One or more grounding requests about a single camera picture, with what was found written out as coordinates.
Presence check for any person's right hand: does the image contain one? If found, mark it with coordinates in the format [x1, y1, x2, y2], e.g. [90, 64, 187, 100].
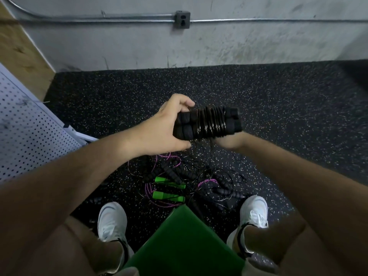
[214, 130, 253, 152]

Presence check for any person's left hand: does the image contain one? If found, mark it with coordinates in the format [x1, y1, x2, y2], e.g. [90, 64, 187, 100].
[122, 93, 196, 158]

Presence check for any black foam-handled jump rope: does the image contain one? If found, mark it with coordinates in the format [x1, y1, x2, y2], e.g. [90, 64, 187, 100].
[172, 104, 243, 141]

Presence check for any pile of jump ropes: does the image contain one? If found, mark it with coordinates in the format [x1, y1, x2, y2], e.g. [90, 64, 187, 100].
[126, 149, 254, 213]

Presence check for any white pegboard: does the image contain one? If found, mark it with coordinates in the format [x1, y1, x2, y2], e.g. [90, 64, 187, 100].
[0, 63, 87, 182]

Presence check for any person's left forearm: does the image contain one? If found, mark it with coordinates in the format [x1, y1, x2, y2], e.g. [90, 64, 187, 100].
[0, 130, 136, 276]

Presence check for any person's right forearm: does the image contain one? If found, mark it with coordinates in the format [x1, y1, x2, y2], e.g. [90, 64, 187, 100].
[241, 134, 368, 276]

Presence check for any white pegboard stand foot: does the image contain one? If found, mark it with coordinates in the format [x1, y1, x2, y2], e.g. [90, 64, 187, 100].
[63, 125, 99, 143]

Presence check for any person's right leg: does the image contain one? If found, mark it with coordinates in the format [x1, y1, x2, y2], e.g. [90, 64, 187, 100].
[244, 212, 346, 276]

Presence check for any person's leg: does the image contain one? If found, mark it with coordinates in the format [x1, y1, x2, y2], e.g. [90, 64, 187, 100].
[244, 212, 346, 276]
[23, 215, 124, 276]

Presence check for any person's left leg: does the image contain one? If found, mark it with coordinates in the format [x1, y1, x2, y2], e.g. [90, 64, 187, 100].
[23, 215, 124, 276]

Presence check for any white right shoe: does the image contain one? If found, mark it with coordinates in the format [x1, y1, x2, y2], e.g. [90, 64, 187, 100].
[226, 195, 269, 256]

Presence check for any white shoe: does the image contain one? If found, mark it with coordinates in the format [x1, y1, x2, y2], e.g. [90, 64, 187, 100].
[97, 202, 135, 274]
[226, 195, 269, 256]

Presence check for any white left shoe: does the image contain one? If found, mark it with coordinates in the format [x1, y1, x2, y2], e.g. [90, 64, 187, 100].
[97, 202, 135, 274]

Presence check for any grey electrical junction box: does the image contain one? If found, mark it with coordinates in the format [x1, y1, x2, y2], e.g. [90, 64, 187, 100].
[174, 11, 191, 29]

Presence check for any metal conduit pipe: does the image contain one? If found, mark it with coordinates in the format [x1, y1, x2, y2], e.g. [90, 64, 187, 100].
[0, 0, 368, 25]

